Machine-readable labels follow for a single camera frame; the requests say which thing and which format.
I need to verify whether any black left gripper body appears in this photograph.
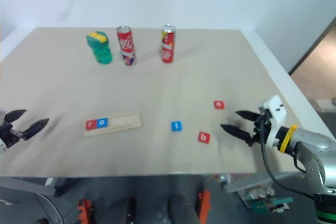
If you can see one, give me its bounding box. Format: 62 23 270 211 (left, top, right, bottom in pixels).
0 122 25 148

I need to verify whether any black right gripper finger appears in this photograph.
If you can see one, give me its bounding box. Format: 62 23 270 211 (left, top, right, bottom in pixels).
220 123 255 145
235 110 261 122

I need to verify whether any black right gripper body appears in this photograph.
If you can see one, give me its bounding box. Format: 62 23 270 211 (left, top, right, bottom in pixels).
248 109 272 146

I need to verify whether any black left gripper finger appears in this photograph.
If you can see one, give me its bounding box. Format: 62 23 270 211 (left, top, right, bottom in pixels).
22 118 50 141
4 109 28 124

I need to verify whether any red letter tile b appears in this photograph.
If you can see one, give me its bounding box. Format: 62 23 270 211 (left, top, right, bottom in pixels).
197 131 212 144

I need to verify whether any wooden letter tray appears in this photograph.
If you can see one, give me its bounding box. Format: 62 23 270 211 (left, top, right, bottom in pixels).
83 111 143 137

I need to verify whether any green circuit board part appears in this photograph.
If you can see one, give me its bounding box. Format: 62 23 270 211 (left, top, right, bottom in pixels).
246 196 294 214

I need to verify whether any orange and black device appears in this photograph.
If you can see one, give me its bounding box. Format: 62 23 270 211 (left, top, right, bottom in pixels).
77 198 95 224
197 190 212 224

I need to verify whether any beige table cover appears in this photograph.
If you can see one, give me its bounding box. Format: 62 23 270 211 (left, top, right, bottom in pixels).
0 26 303 178

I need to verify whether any green bottle with yellow lid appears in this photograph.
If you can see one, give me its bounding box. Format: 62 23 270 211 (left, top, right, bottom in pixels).
86 30 113 65

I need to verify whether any red and yellow drink can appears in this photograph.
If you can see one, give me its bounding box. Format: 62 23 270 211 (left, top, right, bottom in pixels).
160 24 177 64

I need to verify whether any red Coca-Cola can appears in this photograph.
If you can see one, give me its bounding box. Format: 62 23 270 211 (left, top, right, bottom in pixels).
117 25 138 67

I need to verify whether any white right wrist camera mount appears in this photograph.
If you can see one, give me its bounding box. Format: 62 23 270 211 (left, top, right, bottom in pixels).
258 94 288 147

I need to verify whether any yellow cable tie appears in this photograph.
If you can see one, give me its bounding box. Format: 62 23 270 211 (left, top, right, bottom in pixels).
279 124 299 154

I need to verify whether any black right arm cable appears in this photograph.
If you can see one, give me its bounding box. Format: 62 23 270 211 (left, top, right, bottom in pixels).
259 123 317 199

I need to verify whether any grey metal table bracket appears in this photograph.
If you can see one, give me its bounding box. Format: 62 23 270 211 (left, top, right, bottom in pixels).
219 172 301 194

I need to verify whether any grey metal table frame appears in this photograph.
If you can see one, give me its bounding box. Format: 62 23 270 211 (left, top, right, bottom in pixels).
0 176 65 224

